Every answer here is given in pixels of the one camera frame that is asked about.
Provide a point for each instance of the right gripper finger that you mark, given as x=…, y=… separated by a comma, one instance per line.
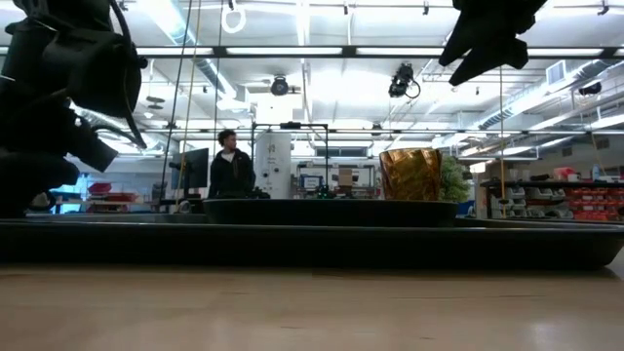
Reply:
x=512, y=56
x=468, y=46

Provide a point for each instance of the amber glass cup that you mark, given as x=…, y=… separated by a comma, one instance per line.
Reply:
x=410, y=175

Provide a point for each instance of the dark grey plate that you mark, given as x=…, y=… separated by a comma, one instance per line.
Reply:
x=331, y=213

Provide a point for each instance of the black plastic tray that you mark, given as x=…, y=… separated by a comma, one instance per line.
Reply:
x=312, y=248

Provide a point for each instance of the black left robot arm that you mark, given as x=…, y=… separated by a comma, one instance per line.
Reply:
x=58, y=73

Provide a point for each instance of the white ceiling air vent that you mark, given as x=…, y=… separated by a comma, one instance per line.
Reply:
x=556, y=73

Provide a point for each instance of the small black ceiling device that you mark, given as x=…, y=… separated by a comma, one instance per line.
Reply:
x=591, y=89

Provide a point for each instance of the pink box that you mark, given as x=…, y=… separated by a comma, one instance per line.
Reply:
x=564, y=174

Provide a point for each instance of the green artificial plant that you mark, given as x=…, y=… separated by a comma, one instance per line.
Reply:
x=454, y=183

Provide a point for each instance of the shelf with storage bins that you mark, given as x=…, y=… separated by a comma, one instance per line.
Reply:
x=585, y=200

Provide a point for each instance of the cardboard box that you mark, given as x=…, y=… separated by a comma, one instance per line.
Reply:
x=345, y=178

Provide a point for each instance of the black round ceiling fixture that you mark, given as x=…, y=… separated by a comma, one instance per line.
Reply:
x=279, y=86

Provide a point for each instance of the blue and white sign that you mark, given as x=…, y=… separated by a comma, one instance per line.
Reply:
x=310, y=183

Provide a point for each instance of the white cylindrical tank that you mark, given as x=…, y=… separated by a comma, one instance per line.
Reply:
x=273, y=166

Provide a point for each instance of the person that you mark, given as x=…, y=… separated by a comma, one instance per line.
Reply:
x=231, y=175

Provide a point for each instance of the black computer monitor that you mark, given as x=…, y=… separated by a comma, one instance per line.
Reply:
x=192, y=168

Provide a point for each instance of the red storage bins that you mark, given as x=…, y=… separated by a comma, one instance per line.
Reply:
x=114, y=196

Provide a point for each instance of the black hanging camera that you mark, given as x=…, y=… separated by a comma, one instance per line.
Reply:
x=402, y=80

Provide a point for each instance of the black overhead frame bar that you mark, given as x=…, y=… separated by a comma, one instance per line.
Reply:
x=348, y=51

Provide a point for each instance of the black metal stand frame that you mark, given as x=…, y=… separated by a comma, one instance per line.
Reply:
x=292, y=125

